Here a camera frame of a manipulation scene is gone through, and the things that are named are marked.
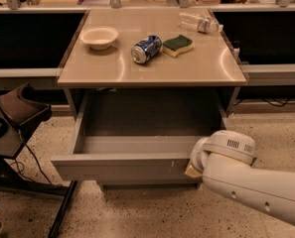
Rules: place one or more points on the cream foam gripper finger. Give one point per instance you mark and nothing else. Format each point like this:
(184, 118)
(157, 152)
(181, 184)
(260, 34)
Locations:
(192, 172)

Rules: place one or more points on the clear plastic water bottle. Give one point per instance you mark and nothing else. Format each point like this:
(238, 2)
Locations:
(199, 23)

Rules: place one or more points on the grey drawer cabinet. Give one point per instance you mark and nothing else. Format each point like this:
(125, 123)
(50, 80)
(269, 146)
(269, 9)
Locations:
(209, 63)

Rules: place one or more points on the blue crushed soda can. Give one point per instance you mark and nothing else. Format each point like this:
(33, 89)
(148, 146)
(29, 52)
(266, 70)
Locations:
(146, 49)

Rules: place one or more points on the grey top drawer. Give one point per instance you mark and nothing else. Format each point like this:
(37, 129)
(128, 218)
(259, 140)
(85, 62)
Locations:
(139, 136)

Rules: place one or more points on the white bowl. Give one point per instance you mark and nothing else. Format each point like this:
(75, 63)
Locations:
(99, 38)

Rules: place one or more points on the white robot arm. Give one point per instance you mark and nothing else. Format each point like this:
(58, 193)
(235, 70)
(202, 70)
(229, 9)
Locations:
(224, 162)

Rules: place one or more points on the green yellow sponge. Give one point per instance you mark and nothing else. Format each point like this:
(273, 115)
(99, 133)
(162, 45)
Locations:
(174, 47)

